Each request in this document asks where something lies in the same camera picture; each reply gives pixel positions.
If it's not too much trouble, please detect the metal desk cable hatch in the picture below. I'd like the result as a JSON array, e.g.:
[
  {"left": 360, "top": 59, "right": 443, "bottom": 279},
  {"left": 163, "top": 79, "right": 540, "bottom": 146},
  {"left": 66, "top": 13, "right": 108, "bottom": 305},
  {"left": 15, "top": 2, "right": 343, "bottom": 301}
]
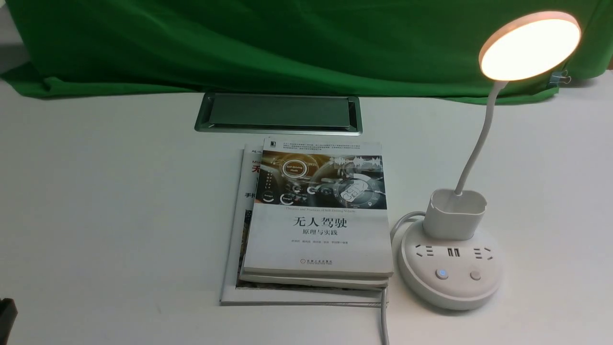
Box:
[{"left": 193, "top": 92, "right": 363, "bottom": 136}]

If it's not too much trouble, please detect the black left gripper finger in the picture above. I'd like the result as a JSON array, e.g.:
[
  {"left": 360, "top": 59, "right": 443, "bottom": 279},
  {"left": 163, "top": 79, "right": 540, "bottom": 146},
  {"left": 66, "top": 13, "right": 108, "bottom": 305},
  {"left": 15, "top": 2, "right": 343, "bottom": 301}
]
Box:
[{"left": 0, "top": 299, "right": 18, "bottom": 345}]

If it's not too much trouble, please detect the green backdrop cloth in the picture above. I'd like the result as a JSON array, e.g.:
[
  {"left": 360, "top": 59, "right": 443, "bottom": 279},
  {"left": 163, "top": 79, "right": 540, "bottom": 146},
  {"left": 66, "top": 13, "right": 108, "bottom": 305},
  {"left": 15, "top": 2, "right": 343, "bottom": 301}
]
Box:
[{"left": 1, "top": 0, "right": 612, "bottom": 104}]

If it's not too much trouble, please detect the blue binder clip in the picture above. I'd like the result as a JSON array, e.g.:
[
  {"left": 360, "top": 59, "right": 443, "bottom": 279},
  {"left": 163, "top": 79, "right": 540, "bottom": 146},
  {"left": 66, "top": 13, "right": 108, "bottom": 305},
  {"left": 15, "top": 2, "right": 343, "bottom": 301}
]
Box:
[{"left": 548, "top": 69, "right": 572, "bottom": 88}]

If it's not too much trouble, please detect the bottom large white book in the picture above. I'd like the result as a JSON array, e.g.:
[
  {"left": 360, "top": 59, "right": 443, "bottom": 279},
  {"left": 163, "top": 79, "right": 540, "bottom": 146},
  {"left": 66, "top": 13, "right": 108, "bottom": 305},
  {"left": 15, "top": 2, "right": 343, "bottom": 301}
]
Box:
[{"left": 220, "top": 144, "right": 381, "bottom": 308}]

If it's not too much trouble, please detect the top book with car cover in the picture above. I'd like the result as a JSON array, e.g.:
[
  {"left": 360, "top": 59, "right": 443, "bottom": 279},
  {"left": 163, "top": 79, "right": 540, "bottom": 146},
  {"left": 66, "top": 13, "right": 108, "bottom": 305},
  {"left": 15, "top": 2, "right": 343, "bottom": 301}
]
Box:
[{"left": 243, "top": 137, "right": 394, "bottom": 279}]

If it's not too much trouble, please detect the white power cable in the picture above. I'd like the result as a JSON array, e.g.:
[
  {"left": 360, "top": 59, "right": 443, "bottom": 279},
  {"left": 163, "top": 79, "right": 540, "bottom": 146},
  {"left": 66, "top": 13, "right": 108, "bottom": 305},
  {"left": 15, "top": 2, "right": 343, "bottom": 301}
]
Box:
[{"left": 379, "top": 211, "right": 427, "bottom": 345}]

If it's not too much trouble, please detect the white desk lamp with socket base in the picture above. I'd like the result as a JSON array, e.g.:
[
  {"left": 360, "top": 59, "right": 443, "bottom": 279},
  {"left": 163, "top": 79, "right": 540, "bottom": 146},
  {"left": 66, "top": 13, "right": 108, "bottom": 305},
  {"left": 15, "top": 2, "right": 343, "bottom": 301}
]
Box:
[{"left": 390, "top": 11, "right": 581, "bottom": 311}]

